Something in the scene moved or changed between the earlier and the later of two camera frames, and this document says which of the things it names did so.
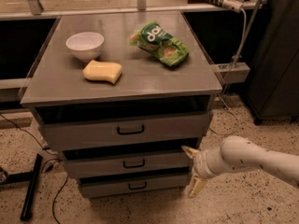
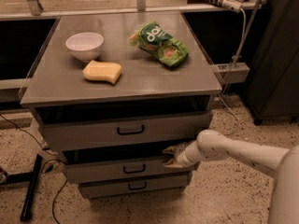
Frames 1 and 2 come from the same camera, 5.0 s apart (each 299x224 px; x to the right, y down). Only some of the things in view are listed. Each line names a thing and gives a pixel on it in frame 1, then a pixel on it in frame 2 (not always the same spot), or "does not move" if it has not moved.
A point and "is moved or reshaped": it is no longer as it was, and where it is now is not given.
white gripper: [201, 164] to [183, 156]
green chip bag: [153, 38] does not move
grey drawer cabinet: [121, 95] does not move
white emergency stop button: [232, 2] does not move
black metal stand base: [23, 177] does not move
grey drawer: [97, 163] is moved or reshaped
